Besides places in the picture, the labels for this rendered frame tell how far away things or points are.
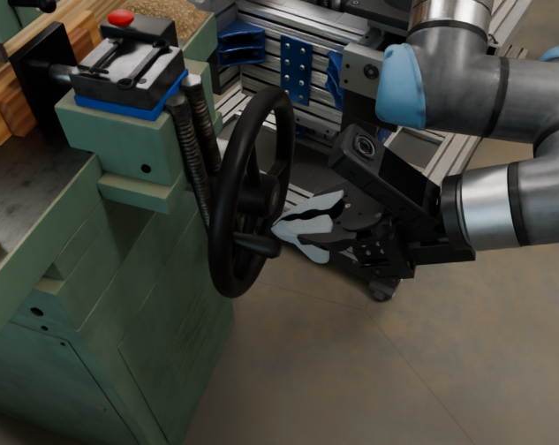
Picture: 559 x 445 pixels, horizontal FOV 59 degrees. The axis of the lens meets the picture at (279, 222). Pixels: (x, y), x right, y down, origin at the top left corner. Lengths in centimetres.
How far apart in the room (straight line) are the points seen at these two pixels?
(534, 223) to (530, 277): 131
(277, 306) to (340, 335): 20
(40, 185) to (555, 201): 52
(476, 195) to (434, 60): 13
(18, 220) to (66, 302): 13
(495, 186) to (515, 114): 7
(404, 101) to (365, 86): 60
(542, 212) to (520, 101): 10
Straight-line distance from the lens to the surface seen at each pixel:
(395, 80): 48
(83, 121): 62
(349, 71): 108
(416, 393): 145
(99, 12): 90
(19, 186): 64
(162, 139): 57
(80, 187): 63
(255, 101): 59
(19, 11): 70
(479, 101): 49
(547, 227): 46
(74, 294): 68
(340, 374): 143
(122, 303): 80
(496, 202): 45
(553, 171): 45
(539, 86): 50
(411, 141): 175
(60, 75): 69
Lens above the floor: 130
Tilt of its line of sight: 49 degrees down
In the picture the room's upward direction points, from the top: straight up
